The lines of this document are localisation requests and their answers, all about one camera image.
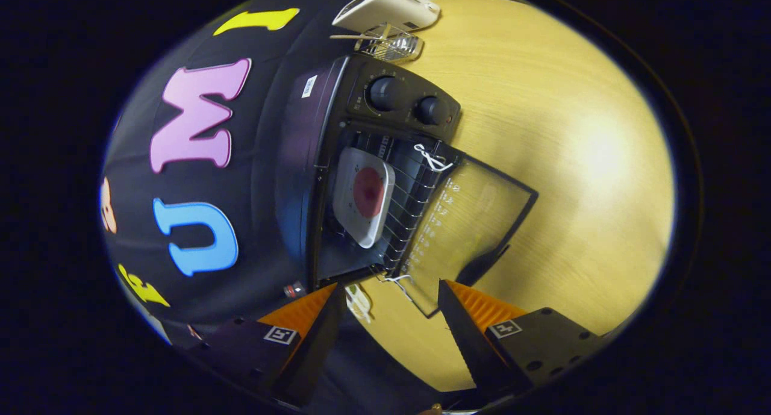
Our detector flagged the white paper tag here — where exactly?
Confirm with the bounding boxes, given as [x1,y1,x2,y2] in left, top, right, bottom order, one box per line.
[346,284,373,323]

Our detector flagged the oven wire rack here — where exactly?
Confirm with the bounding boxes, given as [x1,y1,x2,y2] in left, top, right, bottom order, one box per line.
[337,135,451,272]

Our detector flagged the wire utensil holder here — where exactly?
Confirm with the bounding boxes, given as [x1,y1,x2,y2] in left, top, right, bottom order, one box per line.
[355,22,423,64]

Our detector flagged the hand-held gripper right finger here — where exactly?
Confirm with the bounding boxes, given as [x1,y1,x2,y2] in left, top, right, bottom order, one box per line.
[438,279,603,398]

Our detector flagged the white square plate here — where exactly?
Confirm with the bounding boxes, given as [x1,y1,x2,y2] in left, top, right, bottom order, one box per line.
[332,148,396,249]

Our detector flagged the pink round bun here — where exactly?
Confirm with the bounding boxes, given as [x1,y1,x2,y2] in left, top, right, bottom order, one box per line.
[352,167,386,219]

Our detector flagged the black toaster oven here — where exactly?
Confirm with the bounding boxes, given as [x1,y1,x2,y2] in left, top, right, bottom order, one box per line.
[274,54,538,318]

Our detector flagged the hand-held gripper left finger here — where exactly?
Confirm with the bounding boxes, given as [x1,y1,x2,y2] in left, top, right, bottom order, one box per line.
[181,282,347,407]

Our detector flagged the white pop-up toaster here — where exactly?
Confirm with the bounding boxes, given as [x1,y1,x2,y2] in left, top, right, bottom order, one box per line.
[332,0,441,33]

